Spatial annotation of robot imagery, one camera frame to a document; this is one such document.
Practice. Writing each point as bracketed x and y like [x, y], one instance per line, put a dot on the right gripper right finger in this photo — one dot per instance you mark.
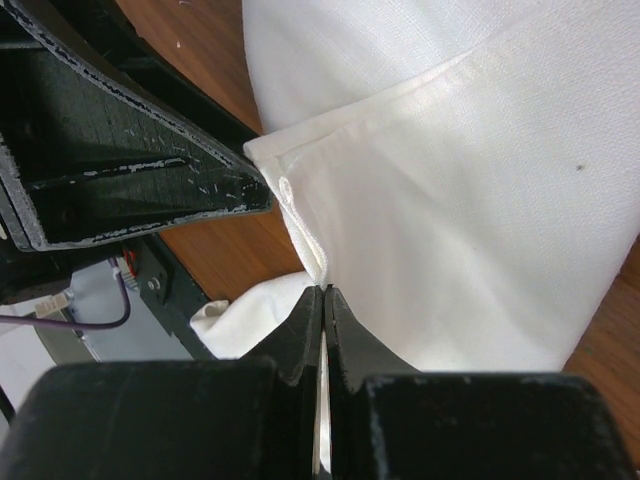
[354, 353]

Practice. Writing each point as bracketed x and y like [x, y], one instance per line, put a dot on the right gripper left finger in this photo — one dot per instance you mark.
[295, 345]

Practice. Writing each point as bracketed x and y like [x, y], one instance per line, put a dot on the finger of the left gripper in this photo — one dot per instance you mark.
[102, 139]

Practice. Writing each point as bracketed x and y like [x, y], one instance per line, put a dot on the white cloth napkin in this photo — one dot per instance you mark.
[465, 172]

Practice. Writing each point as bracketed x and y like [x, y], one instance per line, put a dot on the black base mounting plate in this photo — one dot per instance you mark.
[168, 290]

